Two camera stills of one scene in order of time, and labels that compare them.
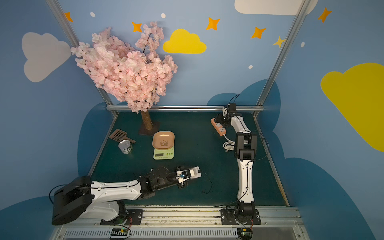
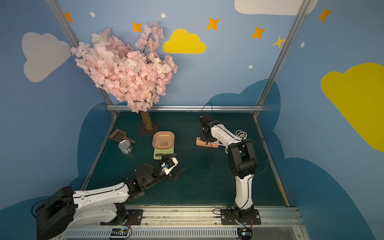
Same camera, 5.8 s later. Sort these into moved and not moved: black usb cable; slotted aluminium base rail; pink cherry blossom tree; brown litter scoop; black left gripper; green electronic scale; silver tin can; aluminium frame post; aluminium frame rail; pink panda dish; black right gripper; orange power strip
Moved: black right gripper; black usb cable; orange power strip; black left gripper
Not moved: slotted aluminium base rail; pink panda dish; aluminium frame rail; aluminium frame post; silver tin can; green electronic scale; pink cherry blossom tree; brown litter scoop
